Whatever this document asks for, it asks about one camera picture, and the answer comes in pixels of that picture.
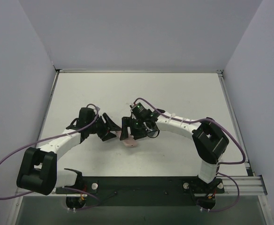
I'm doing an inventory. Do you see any phone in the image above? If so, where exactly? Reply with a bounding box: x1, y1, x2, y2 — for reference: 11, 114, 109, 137
115, 131, 137, 148

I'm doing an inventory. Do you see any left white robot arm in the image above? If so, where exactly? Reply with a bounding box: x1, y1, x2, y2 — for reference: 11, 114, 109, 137
16, 107, 121, 195

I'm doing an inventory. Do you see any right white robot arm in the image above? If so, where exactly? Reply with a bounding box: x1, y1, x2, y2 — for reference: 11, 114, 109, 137
120, 103, 229, 184

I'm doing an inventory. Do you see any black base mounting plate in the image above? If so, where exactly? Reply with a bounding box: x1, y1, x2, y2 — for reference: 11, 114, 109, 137
55, 176, 224, 209

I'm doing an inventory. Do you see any aluminium table frame rail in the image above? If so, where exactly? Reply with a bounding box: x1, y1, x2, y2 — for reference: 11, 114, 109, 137
217, 70, 267, 196

